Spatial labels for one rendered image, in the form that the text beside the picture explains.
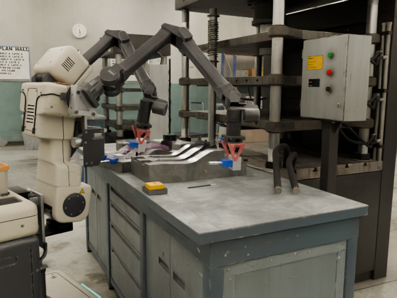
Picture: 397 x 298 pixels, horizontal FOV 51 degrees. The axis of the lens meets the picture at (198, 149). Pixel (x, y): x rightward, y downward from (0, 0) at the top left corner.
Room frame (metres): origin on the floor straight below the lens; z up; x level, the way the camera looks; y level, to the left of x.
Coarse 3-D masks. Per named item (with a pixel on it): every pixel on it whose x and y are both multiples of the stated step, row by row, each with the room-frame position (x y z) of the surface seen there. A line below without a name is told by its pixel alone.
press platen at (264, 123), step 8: (184, 112) 3.20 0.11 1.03; (192, 112) 3.17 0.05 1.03; (200, 112) 3.11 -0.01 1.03; (216, 112) 3.02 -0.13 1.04; (224, 112) 3.03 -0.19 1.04; (264, 112) 3.08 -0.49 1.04; (288, 112) 3.11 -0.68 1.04; (296, 112) 3.12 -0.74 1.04; (216, 120) 2.89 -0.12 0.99; (224, 120) 2.78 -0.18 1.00; (264, 120) 2.38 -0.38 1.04; (288, 120) 2.37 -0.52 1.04; (296, 120) 2.37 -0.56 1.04; (304, 120) 2.38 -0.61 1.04; (312, 120) 2.38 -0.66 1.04; (368, 120) 2.48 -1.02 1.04; (272, 128) 2.17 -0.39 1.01; (280, 128) 2.18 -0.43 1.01; (288, 128) 2.25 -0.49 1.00; (296, 128) 2.33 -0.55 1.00; (304, 128) 2.35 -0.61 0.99; (312, 128) 2.38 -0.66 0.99; (368, 128) 2.49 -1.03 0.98; (344, 136) 2.36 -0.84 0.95; (360, 144) 2.41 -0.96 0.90; (368, 144) 2.43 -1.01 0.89
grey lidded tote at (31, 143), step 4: (24, 136) 7.75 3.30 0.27; (28, 136) 7.77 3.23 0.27; (24, 140) 7.75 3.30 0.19; (28, 140) 7.77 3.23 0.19; (32, 140) 7.80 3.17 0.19; (36, 140) 7.83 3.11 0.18; (24, 144) 7.76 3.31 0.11; (28, 144) 7.78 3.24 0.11; (32, 144) 7.81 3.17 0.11; (36, 144) 7.83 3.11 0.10; (28, 148) 7.79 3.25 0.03; (32, 148) 7.81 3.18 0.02; (36, 148) 7.84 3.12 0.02
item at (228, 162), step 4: (220, 160) 1.62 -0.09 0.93; (224, 160) 1.60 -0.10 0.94; (228, 160) 1.60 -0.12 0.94; (232, 160) 1.61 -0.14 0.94; (240, 160) 1.62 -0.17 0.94; (220, 164) 1.62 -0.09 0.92; (224, 164) 1.60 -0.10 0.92; (228, 164) 1.60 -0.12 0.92; (232, 164) 1.61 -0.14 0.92; (236, 164) 1.61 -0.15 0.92; (240, 164) 1.62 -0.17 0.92; (232, 168) 1.61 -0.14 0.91; (236, 168) 1.61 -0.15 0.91; (240, 168) 1.62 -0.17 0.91
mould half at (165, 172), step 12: (132, 156) 1.96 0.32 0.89; (144, 156) 1.97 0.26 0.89; (180, 156) 1.99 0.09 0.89; (204, 156) 1.87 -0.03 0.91; (216, 156) 1.90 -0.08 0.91; (132, 168) 1.96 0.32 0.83; (144, 168) 1.80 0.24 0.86; (156, 168) 1.76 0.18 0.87; (168, 168) 1.79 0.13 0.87; (180, 168) 1.82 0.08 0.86; (192, 168) 1.84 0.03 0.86; (204, 168) 1.87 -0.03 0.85; (216, 168) 1.90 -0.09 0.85; (228, 168) 1.93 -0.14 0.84; (144, 180) 1.80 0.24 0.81; (156, 180) 1.76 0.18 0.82; (168, 180) 1.79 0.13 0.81; (180, 180) 1.82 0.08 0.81; (192, 180) 1.84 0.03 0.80
